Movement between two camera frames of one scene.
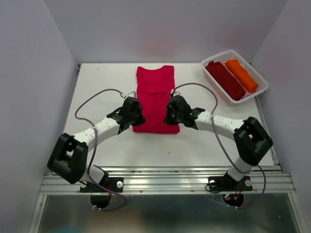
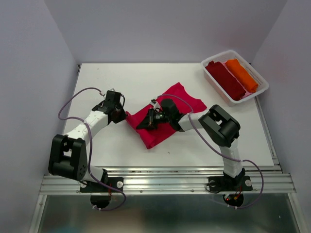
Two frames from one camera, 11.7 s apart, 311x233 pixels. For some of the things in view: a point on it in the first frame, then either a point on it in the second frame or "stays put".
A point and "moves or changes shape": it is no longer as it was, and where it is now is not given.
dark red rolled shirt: x=222 y=76 stays put
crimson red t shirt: x=154 y=87 moves or changes shape
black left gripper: x=141 y=120 -> x=122 y=116
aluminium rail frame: x=178 y=179 stays put
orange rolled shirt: x=243 y=74 stays put
